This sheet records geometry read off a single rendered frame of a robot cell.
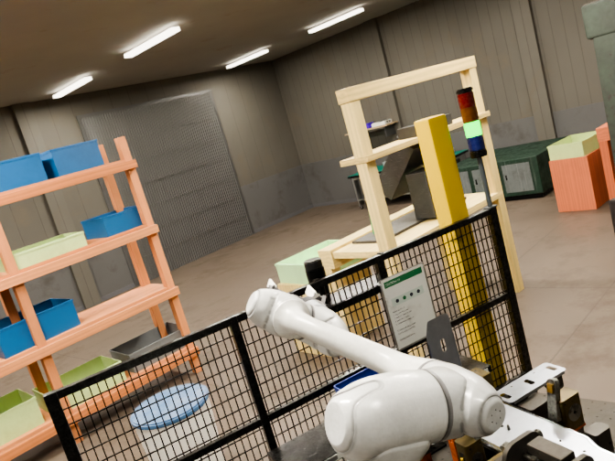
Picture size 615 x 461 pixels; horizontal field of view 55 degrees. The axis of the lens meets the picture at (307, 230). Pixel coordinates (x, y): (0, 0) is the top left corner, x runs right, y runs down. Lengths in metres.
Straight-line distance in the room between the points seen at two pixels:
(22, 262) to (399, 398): 4.69
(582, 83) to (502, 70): 1.39
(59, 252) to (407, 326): 3.78
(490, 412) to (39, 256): 4.78
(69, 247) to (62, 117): 6.11
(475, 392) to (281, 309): 0.57
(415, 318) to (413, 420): 1.45
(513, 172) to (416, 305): 7.50
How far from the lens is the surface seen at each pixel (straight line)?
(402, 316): 2.43
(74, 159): 5.73
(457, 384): 1.12
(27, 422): 5.69
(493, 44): 11.48
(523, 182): 9.83
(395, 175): 5.31
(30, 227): 11.00
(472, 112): 2.62
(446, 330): 2.21
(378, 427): 1.02
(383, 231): 4.52
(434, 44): 12.03
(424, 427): 1.07
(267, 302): 1.50
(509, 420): 2.17
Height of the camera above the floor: 2.13
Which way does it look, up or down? 10 degrees down
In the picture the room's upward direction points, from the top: 16 degrees counter-clockwise
